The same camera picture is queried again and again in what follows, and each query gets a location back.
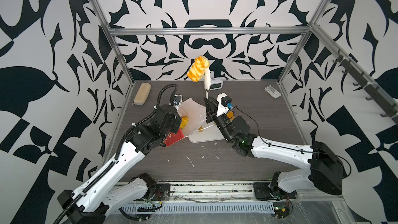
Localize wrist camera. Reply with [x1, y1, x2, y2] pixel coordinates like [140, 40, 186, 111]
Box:
[216, 93, 233, 117]
[171, 95, 182, 106]

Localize small white device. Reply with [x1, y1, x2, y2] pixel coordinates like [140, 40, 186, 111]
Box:
[264, 85, 282, 99]

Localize fake twisted bread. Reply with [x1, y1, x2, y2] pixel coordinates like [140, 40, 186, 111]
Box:
[187, 56, 210, 82]

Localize steel tongs white tips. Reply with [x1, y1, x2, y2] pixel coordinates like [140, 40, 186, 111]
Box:
[203, 67, 211, 99]

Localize white plastic tray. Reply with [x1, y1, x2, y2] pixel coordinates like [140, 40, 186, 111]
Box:
[188, 122, 224, 143]

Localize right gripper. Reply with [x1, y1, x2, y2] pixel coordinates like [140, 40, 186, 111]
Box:
[208, 95, 237, 144]

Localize red white paper bag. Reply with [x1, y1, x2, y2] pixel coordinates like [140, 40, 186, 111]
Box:
[164, 98, 206, 147]

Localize wall hook rack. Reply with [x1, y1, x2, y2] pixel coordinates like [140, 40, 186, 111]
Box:
[332, 49, 398, 124]

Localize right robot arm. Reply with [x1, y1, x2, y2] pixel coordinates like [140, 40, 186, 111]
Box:
[204, 93, 347, 201]

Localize fake croissant bread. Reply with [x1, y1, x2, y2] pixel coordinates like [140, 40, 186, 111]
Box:
[179, 116, 189, 130]

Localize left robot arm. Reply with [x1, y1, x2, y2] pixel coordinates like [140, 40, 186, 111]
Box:
[54, 84, 181, 224]

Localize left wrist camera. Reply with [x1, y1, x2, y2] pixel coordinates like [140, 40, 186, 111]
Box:
[171, 95, 182, 106]

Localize circuit board with wires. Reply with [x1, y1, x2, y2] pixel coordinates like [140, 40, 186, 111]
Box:
[273, 201, 293, 219]

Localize white digital clock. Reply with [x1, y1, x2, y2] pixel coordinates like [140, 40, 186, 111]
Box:
[210, 77, 223, 91]

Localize fake ring bread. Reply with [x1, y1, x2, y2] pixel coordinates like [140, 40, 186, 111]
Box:
[227, 111, 235, 120]

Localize beige glasses case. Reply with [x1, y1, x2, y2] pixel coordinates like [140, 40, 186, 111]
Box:
[133, 83, 151, 105]

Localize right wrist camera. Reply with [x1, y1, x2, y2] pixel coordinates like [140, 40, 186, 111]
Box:
[216, 93, 233, 117]

